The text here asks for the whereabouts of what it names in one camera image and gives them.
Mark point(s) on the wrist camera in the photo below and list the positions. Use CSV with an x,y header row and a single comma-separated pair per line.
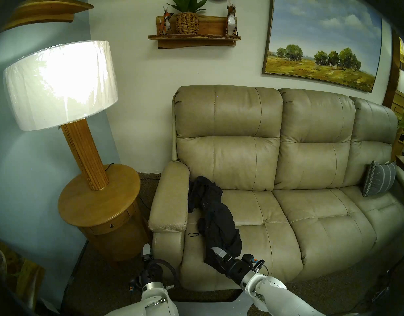
x,y
249,259
135,285

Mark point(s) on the wooden wall shelf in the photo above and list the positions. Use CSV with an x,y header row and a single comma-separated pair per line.
x,y
195,39

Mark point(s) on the orange fox figurine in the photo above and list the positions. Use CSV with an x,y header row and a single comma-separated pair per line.
x,y
165,24

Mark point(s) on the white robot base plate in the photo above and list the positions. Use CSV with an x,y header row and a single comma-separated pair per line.
x,y
208,308

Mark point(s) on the beige leather three-seat sofa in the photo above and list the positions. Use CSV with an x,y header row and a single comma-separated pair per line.
x,y
287,220

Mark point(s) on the framed landscape painting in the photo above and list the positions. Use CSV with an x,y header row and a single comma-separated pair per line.
x,y
320,39

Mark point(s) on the wooden table lamp white shade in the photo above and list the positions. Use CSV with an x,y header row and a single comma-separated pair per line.
x,y
57,85

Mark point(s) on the curved wooden corner shelf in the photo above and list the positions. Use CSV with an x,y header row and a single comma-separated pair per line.
x,y
47,11

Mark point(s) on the grey striped cushion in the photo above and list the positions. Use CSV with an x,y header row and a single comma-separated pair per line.
x,y
379,178

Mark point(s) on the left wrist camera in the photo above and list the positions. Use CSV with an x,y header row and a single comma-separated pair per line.
x,y
135,285

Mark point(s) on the unframed picture leaning on wall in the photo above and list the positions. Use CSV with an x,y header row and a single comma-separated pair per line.
x,y
21,272

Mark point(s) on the green plant in woven pot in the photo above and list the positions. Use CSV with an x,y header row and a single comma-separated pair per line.
x,y
187,24

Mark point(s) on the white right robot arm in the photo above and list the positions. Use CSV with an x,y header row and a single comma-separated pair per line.
x,y
281,299

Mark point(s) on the round wooden side table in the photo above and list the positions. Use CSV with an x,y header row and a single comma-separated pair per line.
x,y
100,200

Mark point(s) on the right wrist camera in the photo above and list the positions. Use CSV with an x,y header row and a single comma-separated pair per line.
x,y
249,259

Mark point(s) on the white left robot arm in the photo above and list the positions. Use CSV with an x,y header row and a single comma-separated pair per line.
x,y
156,302

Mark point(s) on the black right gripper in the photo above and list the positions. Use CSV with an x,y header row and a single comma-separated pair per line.
x,y
236,269

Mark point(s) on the black jacket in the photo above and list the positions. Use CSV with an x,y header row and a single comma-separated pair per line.
x,y
218,220

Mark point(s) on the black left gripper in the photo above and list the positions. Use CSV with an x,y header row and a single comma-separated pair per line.
x,y
151,272

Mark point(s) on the white and orange cat figurine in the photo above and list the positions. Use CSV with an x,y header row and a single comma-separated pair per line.
x,y
231,22

